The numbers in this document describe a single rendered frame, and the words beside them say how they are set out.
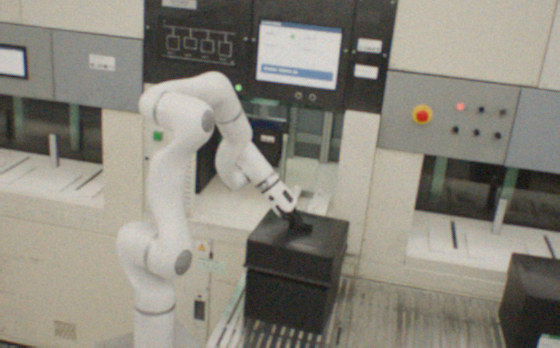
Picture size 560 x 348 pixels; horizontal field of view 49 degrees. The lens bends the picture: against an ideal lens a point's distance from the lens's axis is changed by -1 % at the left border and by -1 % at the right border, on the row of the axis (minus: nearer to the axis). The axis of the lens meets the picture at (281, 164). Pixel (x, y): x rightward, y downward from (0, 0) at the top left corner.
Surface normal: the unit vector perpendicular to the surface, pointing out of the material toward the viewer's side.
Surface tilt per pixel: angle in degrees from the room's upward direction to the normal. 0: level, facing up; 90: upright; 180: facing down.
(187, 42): 90
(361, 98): 90
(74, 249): 90
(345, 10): 90
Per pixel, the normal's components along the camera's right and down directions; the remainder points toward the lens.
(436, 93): -0.20, 0.34
